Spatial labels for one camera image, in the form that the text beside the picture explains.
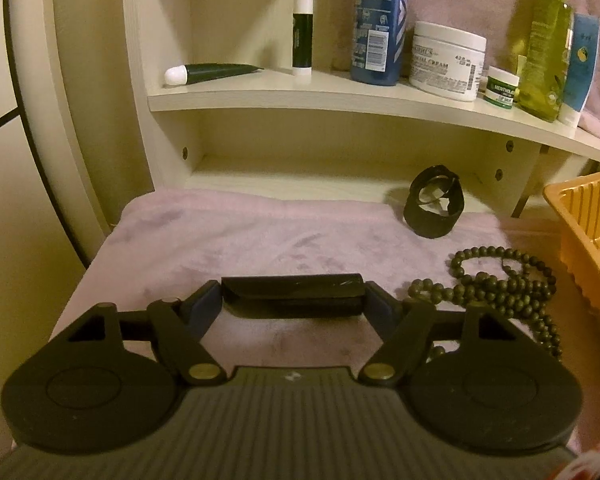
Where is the small green white jar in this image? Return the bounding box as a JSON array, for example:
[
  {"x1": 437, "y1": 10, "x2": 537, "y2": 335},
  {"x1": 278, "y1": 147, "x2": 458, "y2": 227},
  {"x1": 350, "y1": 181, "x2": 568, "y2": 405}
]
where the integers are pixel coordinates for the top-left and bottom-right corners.
[{"x1": 483, "y1": 65, "x2": 521, "y2": 110}]

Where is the black smartwatch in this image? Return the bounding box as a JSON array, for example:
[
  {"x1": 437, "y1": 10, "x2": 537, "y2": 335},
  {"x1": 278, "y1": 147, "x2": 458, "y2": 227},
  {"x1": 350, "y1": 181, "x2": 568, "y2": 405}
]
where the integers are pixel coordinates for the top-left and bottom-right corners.
[{"x1": 403, "y1": 164, "x2": 466, "y2": 238}]

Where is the pale lilac fleece towel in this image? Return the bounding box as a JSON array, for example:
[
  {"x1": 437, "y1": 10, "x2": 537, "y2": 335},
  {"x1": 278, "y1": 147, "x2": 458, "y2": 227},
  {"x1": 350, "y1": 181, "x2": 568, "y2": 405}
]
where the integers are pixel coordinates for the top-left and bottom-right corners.
[{"x1": 11, "y1": 187, "x2": 600, "y2": 466}]

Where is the blue spray bottle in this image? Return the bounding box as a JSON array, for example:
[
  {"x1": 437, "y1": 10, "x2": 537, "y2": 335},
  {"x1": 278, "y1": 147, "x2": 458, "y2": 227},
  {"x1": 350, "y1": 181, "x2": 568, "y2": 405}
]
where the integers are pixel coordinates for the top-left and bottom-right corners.
[{"x1": 350, "y1": 0, "x2": 412, "y2": 86}]

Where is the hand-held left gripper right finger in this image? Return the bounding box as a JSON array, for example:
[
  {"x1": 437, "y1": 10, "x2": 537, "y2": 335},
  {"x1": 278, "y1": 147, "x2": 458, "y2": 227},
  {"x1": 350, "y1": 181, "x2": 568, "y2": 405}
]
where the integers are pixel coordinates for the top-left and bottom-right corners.
[{"x1": 356, "y1": 281, "x2": 524, "y2": 387}]

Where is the white and blue tube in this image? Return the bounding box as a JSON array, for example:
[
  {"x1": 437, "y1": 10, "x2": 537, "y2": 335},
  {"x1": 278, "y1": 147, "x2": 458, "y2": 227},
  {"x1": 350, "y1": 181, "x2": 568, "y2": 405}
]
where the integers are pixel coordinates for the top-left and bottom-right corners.
[{"x1": 557, "y1": 12, "x2": 600, "y2": 128}]

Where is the white cream jar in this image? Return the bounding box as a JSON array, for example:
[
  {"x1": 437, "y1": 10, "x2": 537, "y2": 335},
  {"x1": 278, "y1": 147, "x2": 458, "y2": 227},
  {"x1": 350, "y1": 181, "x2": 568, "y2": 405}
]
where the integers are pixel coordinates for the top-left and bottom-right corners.
[{"x1": 408, "y1": 20, "x2": 487, "y2": 102}]

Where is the dark green tube white cap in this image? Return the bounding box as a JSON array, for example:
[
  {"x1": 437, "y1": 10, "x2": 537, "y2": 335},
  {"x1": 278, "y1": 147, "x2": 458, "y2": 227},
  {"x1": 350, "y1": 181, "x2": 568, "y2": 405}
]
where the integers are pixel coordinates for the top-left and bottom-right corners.
[{"x1": 163, "y1": 62, "x2": 266, "y2": 86}]

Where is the dark bead necklace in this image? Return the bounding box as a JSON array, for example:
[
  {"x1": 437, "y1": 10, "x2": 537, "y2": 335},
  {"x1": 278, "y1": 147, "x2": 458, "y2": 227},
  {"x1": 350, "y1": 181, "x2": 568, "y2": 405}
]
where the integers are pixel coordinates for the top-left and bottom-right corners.
[{"x1": 406, "y1": 245, "x2": 564, "y2": 362}]

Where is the cream wooden shelf unit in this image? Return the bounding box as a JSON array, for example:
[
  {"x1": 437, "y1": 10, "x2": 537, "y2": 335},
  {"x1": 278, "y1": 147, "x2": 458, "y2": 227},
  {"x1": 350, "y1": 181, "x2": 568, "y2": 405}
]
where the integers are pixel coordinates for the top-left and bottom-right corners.
[{"x1": 2, "y1": 0, "x2": 600, "y2": 266}]

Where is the olive green spray bottle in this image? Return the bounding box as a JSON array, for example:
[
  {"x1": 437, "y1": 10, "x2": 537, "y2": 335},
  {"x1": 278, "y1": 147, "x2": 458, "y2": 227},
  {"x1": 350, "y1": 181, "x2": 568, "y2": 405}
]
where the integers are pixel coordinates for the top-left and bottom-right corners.
[{"x1": 515, "y1": 0, "x2": 575, "y2": 123}]

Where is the orange ribbed plastic tray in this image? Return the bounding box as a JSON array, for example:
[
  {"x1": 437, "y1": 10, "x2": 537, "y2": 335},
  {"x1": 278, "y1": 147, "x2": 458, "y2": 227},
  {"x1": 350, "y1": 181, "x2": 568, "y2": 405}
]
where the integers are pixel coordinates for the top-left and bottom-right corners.
[{"x1": 542, "y1": 168, "x2": 600, "y2": 358}]

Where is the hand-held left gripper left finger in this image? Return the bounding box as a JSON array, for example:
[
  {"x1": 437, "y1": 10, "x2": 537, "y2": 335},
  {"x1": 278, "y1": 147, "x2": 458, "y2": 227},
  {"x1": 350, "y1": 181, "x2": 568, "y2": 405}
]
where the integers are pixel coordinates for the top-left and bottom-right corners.
[{"x1": 67, "y1": 280, "x2": 229, "y2": 387}]

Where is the dark green lip balm stick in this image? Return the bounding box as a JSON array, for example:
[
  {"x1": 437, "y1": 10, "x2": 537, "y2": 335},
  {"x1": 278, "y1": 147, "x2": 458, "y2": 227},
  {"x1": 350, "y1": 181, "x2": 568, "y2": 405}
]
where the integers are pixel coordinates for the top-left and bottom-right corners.
[{"x1": 291, "y1": 0, "x2": 315, "y2": 77}]

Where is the black oblong case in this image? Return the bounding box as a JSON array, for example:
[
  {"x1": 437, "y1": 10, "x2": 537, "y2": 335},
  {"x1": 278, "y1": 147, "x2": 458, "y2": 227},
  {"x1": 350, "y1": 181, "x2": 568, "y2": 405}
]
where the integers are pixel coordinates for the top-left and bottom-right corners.
[{"x1": 221, "y1": 273, "x2": 366, "y2": 318}]

